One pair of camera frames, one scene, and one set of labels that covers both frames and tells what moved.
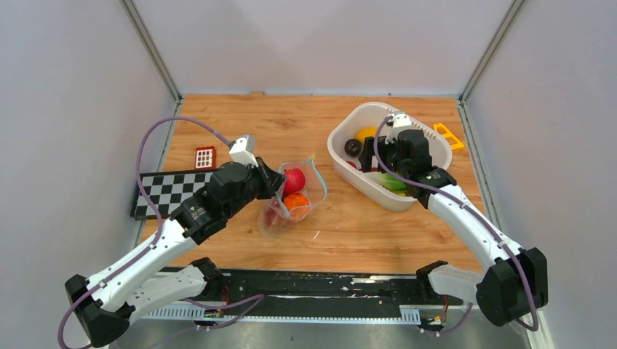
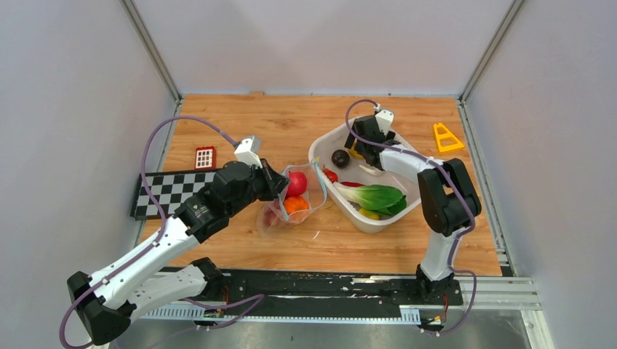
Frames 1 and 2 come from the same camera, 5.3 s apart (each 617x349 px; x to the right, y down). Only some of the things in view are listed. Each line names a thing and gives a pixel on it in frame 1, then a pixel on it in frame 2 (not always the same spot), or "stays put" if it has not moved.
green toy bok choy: (393, 183) → (378, 198)
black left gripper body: (260, 185) stays put
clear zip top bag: (304, 186) stays put
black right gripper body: (388, 154) → (359, 147)
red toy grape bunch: (271, 214) stays put
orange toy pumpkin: (295, 200) stays put
